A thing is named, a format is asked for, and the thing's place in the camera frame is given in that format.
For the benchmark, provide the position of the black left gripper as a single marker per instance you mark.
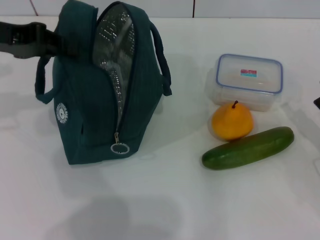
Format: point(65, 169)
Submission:
point(15, 35)

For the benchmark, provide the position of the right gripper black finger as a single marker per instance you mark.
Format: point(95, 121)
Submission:
point(318, 103)

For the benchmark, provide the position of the dark teal insulated lunch bag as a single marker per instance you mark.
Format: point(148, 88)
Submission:
point(85, 100)

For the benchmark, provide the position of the clear lunch box blue rim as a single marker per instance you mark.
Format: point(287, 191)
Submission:
point(247, 80)

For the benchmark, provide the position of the green cucumber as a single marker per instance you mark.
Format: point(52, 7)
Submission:
point(247, 150)

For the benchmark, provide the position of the orange pear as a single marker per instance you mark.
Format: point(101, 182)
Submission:
point(232, 125)

